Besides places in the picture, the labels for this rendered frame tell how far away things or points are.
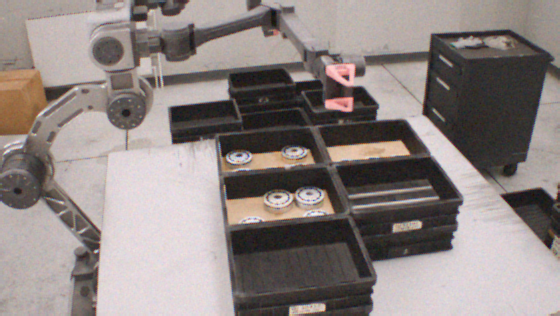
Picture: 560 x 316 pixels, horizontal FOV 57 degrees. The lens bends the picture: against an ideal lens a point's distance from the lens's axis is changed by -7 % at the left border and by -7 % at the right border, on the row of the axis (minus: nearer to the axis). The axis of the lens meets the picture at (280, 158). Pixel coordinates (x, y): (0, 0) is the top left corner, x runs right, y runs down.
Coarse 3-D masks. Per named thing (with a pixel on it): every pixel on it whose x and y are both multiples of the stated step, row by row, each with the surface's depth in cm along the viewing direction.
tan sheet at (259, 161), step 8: (280, 152) 224; (224, 160) 219; (256, 160) 219; (264, 160) 219; (272, 160) 219; (280, 160) 219; (312, 160) 218; (224, 168) 214; (248, 168) 214; (256, 168) 214
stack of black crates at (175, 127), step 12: (168, 108) 314; (180, 108) 317; (192, 108) 319; (204, 108) 321; (216, 108) 322; (228, 108) 324; (180, 120) 321; (192, 120) 323; (204, 120) 323; (216, 120) 322; (228, 120) 322; (240, 120) 299; (180, 132) 294; (192, 132) 297; (204, 132) 298; (216, 132) 300; (228, 132) 301
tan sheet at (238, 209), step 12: (324, 192) 199; (228, 204) 194; (240, 204) 194; (252, 204) 194; (324, 204) 193; (228, 216) 188; (240, 216) 188; (252, 216) 188; (264, 216) 188; (276, 216) 188; (288, 216) 188; (300, 216) 188
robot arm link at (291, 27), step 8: (280, 8) 172; (288, 8) 169; (280, 16) 170; (288, 16) 169; (296, 16) 169; (280, 24) 172; (288, 24) 163; (296, 24) 162; (280, 32) 177; (288, 32) 162; (296, 32) 156; (304, 32) 156; (296, 40) 154; (304, 40) 149; (312, 40) 147; (296, 48) 155; (304, 48) 145; (304, 56) 147; (312, 56) 141; (304, 64) 147; (312, 64) 142; (312, 72) 143
